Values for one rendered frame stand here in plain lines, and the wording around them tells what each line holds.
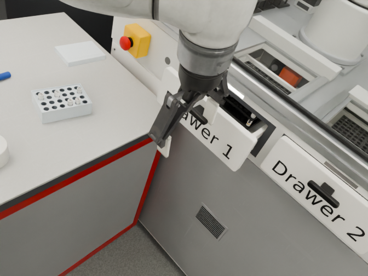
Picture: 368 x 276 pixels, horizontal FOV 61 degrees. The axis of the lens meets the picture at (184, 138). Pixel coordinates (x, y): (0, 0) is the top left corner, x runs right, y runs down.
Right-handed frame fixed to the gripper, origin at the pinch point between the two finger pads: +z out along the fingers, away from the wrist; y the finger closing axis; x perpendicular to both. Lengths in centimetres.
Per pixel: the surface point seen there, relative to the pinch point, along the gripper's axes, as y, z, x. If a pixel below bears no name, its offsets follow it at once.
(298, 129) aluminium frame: 18.7, -2.7, -15.8
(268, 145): 17.1, 6.2, -12.5
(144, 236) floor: -1, 92, 10
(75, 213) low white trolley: -24.0, 33.6, 14.3
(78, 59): 0.8, 12.6, 46.1
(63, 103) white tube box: -13.5, 7.6, 29.1
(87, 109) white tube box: -9.0, 10.3, 26.1
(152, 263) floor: -6, 91, -2
